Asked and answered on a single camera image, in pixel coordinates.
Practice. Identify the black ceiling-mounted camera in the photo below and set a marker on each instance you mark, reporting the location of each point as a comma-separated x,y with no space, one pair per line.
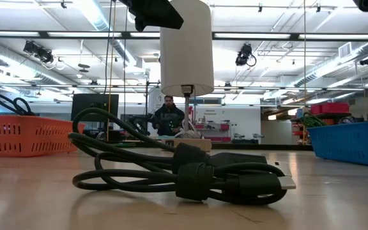
367,60
38,52
244,54

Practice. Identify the black beam with light strips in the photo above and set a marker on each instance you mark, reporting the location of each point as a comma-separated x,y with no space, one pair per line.
43,35

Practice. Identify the white shelf with red bins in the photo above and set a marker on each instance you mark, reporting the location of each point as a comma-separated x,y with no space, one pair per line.
216,129

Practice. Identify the blue plastic basket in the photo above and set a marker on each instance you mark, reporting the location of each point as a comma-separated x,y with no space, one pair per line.
347,143

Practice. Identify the black aluminium table frame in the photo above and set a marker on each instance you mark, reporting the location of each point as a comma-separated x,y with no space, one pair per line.
251,147

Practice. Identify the black background robot arm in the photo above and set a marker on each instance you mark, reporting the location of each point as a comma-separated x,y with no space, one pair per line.
139,123

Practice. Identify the orange plastic basket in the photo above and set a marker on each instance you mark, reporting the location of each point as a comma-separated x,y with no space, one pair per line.
11,137

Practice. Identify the white shade wooden table lamp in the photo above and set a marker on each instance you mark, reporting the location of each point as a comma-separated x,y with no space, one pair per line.
187,48

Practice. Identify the person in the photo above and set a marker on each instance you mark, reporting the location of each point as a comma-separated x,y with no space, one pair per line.
168,118

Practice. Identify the silver ventilation duct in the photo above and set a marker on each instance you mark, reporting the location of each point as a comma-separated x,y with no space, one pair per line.
11,64
347,60

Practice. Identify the red storage bins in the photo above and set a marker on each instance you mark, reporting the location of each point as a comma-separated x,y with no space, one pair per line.
331,108

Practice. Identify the black monitor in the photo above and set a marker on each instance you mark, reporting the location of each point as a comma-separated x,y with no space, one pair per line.
94,107

